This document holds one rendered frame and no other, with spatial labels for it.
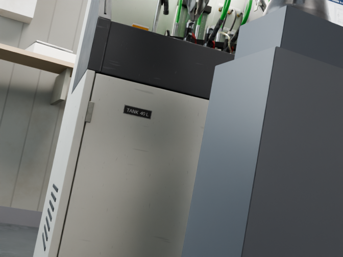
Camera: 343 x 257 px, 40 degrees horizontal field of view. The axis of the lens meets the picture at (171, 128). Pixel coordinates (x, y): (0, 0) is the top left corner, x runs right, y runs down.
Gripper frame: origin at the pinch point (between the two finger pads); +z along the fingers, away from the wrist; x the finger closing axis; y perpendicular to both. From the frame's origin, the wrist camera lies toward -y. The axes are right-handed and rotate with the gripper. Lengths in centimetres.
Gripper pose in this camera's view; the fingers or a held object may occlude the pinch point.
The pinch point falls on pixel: (193, 18)
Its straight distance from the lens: 175.5
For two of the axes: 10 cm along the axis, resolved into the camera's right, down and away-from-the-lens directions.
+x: 9.4, 2.1, 2.7
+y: 2.8, -0.6, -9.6
